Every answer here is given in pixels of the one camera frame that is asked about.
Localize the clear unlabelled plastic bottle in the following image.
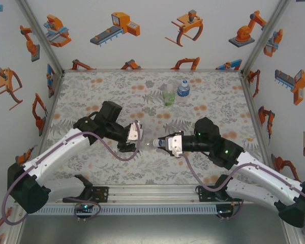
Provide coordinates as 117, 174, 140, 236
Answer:
137, 136, 158, 150

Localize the green label plastic bottle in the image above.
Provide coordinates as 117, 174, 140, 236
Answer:
162, 85, 175, 107

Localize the blue label Pocari bottle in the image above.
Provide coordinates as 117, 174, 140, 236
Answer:
177, 79, 191, 102

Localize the floral grey tablecloth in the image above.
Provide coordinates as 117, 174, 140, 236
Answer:
32, 72, 274, 186

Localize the grey metal panel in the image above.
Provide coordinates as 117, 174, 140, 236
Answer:
16, 215, 289, 244

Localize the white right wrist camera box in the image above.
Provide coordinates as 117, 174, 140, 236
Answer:
165, 134, 185, 158

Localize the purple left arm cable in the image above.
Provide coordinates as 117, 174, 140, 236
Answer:
2, 119, 143, 226

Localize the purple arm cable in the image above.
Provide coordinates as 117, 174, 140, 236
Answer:
2, 119, 143, 226
179, 154, 305, 221

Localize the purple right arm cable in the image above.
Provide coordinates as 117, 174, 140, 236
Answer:
179, 154, 305, 221

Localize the wide grooved aluminium rail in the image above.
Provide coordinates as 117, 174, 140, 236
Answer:
14, 185, 292, 204

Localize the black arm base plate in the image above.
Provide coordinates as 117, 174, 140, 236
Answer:
197, 185, 246, 203
63, 186, 110, 203

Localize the slim aluminium table rail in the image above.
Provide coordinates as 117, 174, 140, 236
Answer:
240, 73, 280, 184
17, 72, 66, 188
63, 68, 242, 74

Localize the white slotted cable duct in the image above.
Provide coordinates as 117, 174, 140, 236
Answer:
24, 205, 217, 216

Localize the aluminium corner post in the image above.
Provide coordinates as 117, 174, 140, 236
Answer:
240, 0, 294, 76
15, 0, 66, 74

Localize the aluminium frame leg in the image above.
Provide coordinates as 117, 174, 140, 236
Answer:
4, 210, 26, 244
282, 223, 305, 244

